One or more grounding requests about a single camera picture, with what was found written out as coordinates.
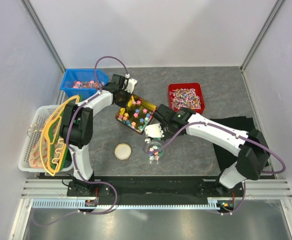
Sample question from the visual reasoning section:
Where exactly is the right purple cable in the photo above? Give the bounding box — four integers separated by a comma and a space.
160, 122, 286, 175

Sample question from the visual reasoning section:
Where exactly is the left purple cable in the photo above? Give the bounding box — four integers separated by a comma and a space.
68, 56, 130, 181

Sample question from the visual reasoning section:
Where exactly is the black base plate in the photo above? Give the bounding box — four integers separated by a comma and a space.
67, 176, 244, 205

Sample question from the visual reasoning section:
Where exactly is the blue plastic bin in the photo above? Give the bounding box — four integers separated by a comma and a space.
60, 68, 99, 100

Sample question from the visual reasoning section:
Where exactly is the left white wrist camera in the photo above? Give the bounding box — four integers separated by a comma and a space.
125, 78, 138, 93

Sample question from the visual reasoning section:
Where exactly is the purple cable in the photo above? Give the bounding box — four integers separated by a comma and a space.
160, 122, 286, 175
68, 56, 130, 181

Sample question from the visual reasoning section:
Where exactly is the white plastic basket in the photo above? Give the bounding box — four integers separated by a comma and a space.
18, 105, 73, 173

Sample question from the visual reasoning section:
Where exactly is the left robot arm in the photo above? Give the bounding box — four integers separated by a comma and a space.
59, 74, 138, 183

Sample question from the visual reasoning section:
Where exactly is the round wooden jar lid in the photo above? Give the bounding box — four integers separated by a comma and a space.
114, 143, 132, 160

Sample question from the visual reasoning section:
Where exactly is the clear glass jar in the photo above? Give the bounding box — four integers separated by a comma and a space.
143, 139, 163, 164

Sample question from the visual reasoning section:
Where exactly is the gold tin of star candies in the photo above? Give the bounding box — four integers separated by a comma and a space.
115, 94, 157, 135

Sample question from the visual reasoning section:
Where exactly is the yellow green wire hanger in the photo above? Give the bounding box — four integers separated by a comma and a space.
39, 95, 82, 176

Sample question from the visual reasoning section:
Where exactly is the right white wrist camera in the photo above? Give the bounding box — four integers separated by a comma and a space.
144, 123, 164, 143

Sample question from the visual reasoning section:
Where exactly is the red tray of lollipops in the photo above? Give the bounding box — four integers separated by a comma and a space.
168, 82, 205, 114

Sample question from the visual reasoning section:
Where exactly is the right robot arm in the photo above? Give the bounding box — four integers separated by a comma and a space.
145, 104, 269, 189

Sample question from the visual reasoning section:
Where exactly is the slotted cable duct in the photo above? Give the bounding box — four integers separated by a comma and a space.
32, 198, 220, 210

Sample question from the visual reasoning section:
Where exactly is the black cloth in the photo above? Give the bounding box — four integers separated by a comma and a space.
208, 115, 271, 173

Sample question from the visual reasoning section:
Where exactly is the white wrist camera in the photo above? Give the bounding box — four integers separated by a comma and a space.
125, 78, 138, 93
144, 123, 164, 143

